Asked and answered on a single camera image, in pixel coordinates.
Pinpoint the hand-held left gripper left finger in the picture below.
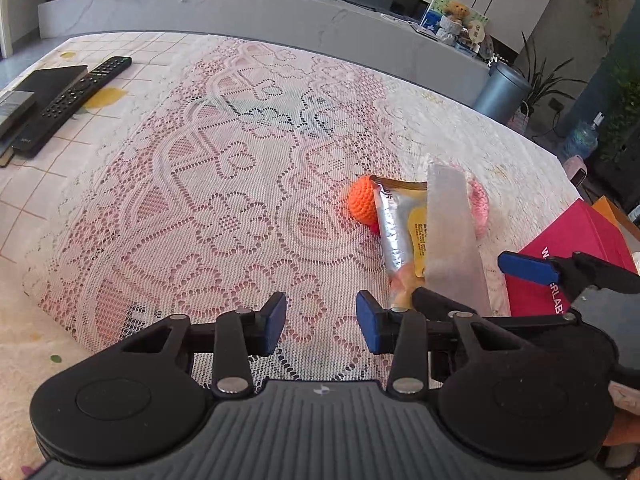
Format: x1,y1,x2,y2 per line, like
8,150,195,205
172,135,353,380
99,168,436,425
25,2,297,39
120,291,288,397

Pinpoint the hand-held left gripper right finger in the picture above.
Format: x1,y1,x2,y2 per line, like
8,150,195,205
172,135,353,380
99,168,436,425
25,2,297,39
355,290,536,397

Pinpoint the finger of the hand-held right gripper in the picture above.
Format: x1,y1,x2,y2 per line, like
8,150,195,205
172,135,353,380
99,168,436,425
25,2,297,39
497,250,640,293
411,285,576,333

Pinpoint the silver snack packet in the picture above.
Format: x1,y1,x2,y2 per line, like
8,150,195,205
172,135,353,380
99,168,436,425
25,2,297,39
370,175,432,291

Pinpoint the pink crochet piece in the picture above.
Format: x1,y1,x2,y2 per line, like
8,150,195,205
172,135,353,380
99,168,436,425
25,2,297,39
465,172,490,238

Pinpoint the orange cardboard box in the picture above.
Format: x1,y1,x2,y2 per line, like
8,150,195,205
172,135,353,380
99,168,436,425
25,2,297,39
592,195,640,241

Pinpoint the orange crochet ball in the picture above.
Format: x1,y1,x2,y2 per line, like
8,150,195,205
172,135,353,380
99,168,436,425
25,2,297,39
348,176,383,226

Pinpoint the red lidded clear box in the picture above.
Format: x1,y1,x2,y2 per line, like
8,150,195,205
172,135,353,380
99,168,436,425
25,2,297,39
506,199,638,317

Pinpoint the pink heater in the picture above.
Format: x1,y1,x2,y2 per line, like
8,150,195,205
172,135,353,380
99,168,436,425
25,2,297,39
562,156,589,191

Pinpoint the blue water jug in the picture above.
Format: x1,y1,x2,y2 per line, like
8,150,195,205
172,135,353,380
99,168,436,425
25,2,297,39
562,114,601,161

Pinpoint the woven basket bag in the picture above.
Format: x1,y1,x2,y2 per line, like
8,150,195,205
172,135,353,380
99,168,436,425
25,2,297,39
507,102,531,131

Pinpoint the white lace tablecloth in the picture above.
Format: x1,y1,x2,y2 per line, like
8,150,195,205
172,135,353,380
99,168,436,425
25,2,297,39
0,31,596,396

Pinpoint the grey-blue trash bin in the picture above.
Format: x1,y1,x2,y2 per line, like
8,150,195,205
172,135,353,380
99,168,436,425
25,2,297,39
472,62,532,126

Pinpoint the trailing green plant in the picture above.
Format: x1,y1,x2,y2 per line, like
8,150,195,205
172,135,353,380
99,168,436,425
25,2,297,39
600,60,640,161

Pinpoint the long-leaf potted plant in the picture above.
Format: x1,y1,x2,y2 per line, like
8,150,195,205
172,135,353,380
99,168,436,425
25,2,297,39
515,32,588,126

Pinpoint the cream polka-dot quilt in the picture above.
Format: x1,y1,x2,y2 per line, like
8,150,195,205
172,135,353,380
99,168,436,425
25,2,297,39
0,260,216,480

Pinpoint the hanging green vine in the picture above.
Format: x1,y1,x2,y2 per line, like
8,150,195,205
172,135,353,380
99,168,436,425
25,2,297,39
577,0,613,41

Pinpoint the teddy bear display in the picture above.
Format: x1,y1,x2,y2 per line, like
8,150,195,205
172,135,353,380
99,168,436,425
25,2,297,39
420,0,490,53

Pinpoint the black remote control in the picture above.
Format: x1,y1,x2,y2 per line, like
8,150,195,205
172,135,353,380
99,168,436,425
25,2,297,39
11,56,133,157

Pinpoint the black book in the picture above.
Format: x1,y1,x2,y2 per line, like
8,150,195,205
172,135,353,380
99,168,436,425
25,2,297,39
0,65,89,133

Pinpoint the silver box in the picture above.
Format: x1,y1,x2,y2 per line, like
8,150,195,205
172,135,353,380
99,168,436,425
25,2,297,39
0,91,37,138

